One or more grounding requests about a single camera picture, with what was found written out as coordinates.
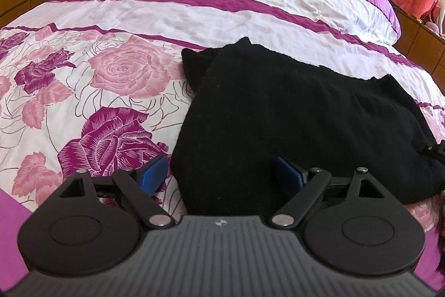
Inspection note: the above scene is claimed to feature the floral pink purple bedspread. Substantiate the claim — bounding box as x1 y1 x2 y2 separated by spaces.
0 0 445 231

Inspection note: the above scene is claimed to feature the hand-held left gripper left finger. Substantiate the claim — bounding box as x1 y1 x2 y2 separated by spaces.
57 154 172 230

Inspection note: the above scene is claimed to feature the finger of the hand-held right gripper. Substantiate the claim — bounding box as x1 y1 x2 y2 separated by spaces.
412 139 445 166

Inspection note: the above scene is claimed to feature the purple bed sheet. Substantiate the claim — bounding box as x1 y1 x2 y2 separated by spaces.
0 187 33 287

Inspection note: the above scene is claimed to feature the black knit garment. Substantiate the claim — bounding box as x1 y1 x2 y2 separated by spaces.
170 37 445 216

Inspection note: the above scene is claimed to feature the wooden side cabinet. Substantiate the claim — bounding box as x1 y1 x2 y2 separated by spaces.
393 6 445 84

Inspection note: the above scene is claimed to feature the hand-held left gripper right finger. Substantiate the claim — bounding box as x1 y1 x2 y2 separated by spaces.
271 156 388 230

